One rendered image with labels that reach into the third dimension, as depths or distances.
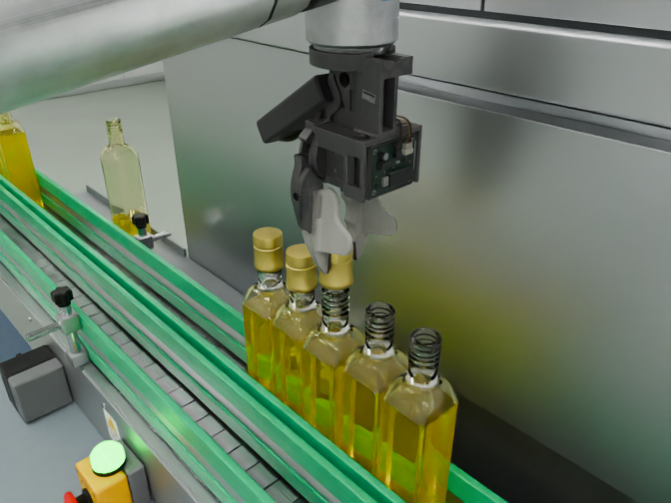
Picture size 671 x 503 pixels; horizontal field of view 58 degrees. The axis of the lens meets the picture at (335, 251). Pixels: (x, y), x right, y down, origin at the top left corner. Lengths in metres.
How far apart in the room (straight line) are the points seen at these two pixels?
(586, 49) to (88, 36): 0.40
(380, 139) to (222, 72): 0.52
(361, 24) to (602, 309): 0.33
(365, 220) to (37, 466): 0.68
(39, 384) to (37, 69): 0.89
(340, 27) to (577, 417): 0.44
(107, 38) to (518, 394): 0.56
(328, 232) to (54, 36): 0.35
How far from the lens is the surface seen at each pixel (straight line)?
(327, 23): 0.48
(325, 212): 0.54
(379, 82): 0.48
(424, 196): 0.66
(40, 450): 1.09
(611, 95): 0.54
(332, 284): 0.60
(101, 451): 0.90
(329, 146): 0.51
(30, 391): 1.11
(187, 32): 0.27
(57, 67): 0.25
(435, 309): 0.71
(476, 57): 0.60
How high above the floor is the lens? 1.47
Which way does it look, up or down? 28 degrees down
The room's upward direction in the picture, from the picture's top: straight up
